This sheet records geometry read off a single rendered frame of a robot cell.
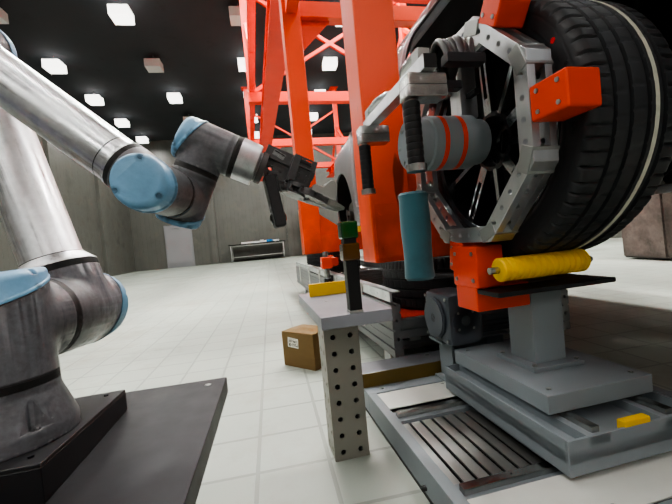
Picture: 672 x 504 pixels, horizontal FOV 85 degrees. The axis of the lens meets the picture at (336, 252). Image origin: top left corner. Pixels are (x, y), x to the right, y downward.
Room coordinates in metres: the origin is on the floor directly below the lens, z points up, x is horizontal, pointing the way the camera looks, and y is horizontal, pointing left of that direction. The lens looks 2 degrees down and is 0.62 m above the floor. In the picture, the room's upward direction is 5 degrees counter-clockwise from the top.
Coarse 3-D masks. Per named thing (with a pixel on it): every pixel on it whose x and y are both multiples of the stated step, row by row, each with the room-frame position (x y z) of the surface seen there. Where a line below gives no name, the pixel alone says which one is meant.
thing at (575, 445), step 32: (448, 384) 1.21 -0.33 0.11; (480, 384) 1.10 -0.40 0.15; (512, 416) 0.90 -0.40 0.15; (544, 416) 0.87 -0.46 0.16; (576, 416) 0.81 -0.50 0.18; (608, 416) 0.86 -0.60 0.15; (640, 416) 0.78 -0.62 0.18; (544, 448) 0.80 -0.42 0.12; (576, 448) 0.74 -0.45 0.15; (608, 448) 0.76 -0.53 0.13; (640, 448) 0.77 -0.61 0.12
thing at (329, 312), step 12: (300, 300) 1.19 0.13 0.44; (312, 300) 1.08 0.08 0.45; (324, 300) 1.06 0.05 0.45; (336, 300) 1.04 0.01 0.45; (372, 300) 0.98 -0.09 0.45; (312, 312) 0.94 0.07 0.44; (324, 312) 0.88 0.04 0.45; (336, 312) 0.87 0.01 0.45; (348, 312) 0.85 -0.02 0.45; (360, 312) 0.84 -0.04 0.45; (372, 312) 0.85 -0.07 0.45; (384, 312) 0.85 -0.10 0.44; (324, 324) 0.82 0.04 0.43; (336, 324) 0.83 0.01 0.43; (348, 324) 0.83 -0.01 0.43; (360, 324) 0.84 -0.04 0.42
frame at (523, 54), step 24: (480, 24) 0.87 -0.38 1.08; (504, 48) 0.80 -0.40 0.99; (528, 48) 0.74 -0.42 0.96; (528, 72) 0.74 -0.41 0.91; (552, 72) 0.75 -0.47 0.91; (528, 96) 0.74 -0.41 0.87; (528, 120) 0.75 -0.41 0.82; (528, 144) 0.75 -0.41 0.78; (552, 144) 0.75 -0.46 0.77; (528, 168) 0.75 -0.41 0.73; (552, 168) 0.77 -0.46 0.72; (432, 192) 1.23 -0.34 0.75; (504, 192) 0.83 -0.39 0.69; (528, 192) 0.82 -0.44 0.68; (432, 216) 1.17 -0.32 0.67; (504, 216) 0.84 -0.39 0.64; (456, 240) 1.05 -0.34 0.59; (480, 240) 0.94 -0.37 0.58; (504, 240) 0.90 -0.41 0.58
